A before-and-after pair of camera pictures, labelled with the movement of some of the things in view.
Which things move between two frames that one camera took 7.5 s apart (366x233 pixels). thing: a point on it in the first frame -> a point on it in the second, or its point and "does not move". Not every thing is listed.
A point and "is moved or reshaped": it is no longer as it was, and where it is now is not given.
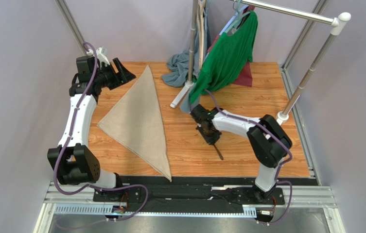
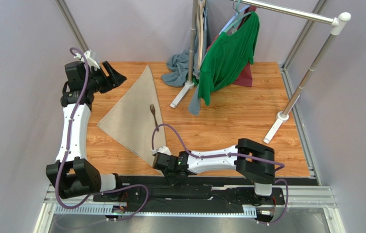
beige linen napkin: (136, 121) does not move
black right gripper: (211, 137) -> (157, 160)
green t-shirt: (228, 60) does not move
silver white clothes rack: (336, 21) does not move
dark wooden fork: (217, 150) is moved or reshaped
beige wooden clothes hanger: (201, 6) does not move
